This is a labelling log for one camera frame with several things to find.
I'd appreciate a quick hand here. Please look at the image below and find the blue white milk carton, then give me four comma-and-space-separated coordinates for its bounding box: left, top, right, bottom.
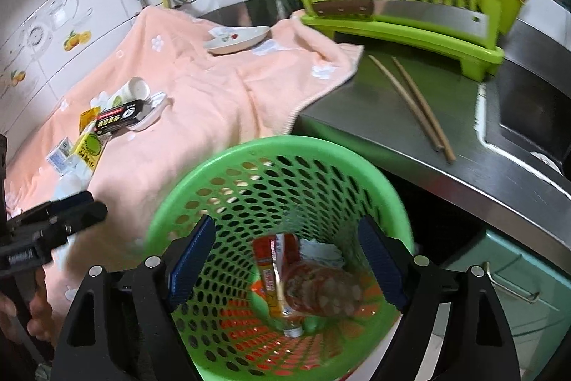
46, 139, 74, 173

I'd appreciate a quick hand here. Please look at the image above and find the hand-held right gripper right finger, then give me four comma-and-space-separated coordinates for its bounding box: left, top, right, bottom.
357, 215, 522, 381

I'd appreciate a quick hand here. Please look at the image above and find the small yellow packet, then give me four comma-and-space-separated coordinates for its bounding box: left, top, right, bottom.
79, 106, 102, 136

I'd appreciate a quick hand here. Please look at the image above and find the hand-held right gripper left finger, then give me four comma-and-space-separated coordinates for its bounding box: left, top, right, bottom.
52, 215, 217, 381

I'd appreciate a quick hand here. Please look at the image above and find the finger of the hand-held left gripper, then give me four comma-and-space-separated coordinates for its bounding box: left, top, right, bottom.
27, 202, 109, 251
8, 190, 95, 231

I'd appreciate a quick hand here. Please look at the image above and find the yellow green drink carton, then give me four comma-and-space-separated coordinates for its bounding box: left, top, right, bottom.
71, 126, 110, 174

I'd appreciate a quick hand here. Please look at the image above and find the person's left hand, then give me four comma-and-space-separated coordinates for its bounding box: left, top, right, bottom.
0, 269, 62, 342

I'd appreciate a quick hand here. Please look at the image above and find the cleaver with wooden handle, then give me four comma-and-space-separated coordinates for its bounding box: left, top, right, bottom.
311, 0, 490, 41

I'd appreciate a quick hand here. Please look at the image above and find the crumpled white tissue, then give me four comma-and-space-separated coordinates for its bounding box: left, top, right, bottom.
299, 238, 346, 270

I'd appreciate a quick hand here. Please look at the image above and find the orange snack wrapper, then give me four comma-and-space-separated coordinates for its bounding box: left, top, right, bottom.
252, 233, 304, 319

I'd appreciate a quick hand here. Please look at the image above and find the white paper cup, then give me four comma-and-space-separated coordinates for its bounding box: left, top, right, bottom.
109, 76, 150, 107

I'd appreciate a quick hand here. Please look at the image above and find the white cherry print plate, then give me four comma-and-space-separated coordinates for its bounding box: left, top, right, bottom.
204, 26, 271, 55

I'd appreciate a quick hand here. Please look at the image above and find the metal cabinet handle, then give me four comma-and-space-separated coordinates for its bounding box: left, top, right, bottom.
484, 260, 540, 304

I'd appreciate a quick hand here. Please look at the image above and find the stainless steel sink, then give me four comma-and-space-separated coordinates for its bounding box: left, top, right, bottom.
484, 60, 571, 185

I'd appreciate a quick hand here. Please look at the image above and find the red round food packet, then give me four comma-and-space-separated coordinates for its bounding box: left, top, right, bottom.
281, 260, 364, 319

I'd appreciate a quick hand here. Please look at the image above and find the black red box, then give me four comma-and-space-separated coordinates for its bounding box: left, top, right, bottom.
93, 99, 146, 136

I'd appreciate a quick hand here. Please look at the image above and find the green mesh plastic basket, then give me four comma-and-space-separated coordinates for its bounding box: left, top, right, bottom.
143, 135, 418, 381

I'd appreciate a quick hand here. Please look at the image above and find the white plastic tray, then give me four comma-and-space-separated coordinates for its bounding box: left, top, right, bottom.
129, 92, 168, 132

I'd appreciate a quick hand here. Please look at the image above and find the green cabinet door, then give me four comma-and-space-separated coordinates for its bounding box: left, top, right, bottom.
439, 229, 571, 364

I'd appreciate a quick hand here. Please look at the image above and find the peach flowered blanket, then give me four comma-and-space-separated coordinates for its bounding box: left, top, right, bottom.
4, 6, 364, 319

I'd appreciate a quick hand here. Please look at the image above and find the green plastic dish rack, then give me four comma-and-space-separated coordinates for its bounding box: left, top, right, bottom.
277, 0, 506, 82

